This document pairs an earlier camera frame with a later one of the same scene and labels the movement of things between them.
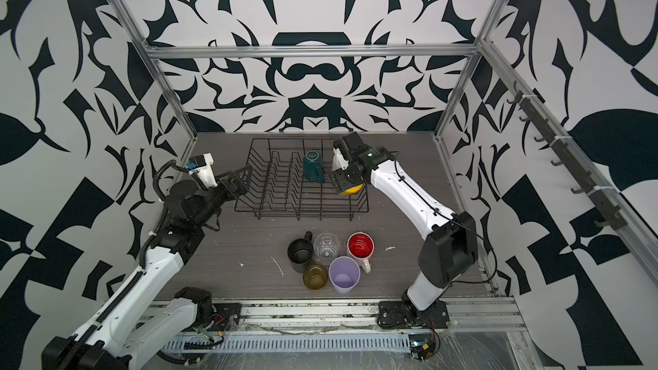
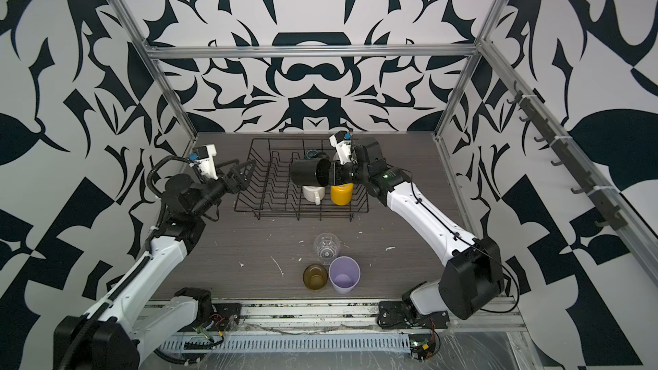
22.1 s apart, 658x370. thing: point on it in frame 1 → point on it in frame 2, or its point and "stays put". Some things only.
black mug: x=301 y=253 → x=312 y=172
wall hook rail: x=611 y=215 stays put
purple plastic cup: x=343 y=273 stays put
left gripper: x=238 y=186 stays put
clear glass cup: x=326 y=247 stays put
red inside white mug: x=361 y=247 → x=314 y=193
